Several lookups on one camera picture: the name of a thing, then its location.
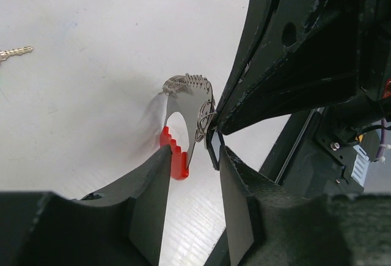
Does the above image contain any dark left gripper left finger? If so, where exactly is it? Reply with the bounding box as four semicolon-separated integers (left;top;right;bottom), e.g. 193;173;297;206
1;146;171;265

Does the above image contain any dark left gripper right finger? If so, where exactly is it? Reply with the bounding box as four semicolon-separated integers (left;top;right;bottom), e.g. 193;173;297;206
207;146;390;265

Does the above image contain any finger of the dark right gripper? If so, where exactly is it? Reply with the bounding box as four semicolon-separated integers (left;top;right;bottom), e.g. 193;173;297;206
217;0;280;116

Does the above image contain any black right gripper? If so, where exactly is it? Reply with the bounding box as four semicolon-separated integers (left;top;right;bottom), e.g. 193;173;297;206
215;0;390;135

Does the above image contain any key with black tag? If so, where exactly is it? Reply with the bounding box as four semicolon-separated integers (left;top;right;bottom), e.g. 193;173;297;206
205;127;225;171

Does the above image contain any red handled metal key organizer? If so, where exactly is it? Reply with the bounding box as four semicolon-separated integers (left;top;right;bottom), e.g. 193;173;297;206
159;73;216;180

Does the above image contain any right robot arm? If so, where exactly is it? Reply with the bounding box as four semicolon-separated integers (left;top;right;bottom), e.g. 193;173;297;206
212;0;390;141

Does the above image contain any key with green tag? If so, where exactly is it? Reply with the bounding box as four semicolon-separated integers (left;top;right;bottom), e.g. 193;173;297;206
0;46;33;63

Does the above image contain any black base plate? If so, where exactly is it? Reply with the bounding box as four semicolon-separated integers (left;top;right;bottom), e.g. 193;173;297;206
259;106;391;196

